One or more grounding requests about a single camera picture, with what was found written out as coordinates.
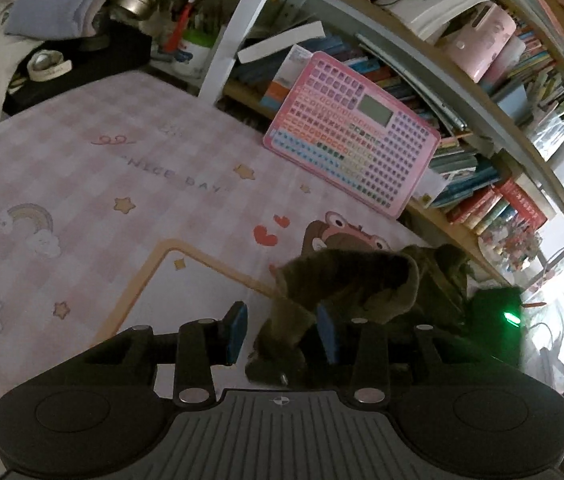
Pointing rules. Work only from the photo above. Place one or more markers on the red thick dictionary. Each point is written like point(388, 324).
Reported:
point(522, 203)

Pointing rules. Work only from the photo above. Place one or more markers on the pink keyboard learning toy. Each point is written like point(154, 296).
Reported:
point(344, 129)

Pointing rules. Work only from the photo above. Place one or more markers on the black bag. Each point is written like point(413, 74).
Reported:
point(91, 59)

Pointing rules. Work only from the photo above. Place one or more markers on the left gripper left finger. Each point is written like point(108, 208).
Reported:
point(202, 345)

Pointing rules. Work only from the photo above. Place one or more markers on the white orange box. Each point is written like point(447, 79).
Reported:
point(295, 62)

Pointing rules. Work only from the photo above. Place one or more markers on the pink flower ornament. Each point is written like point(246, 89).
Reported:
point(510, 247)

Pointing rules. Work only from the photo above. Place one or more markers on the metal bowl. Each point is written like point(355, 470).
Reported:
point(141, 9)

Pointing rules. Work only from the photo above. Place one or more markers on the pink storage box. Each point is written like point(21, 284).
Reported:
point(476, 37)

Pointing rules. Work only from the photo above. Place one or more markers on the white wrist watch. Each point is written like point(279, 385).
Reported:
point(46, 65)

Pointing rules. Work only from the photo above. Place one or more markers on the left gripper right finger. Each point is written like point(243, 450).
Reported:
point(357, 357)

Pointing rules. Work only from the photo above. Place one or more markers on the pink cartoon desk mat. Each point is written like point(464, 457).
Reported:
point(130, 200)

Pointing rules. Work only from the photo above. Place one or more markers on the white leaning book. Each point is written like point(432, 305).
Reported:
point(281, 41)

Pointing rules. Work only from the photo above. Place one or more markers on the white green pen cup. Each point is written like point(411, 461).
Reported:
point(192, 52)

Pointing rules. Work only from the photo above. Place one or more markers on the dark olive green garment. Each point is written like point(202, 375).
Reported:
point(416, 282)

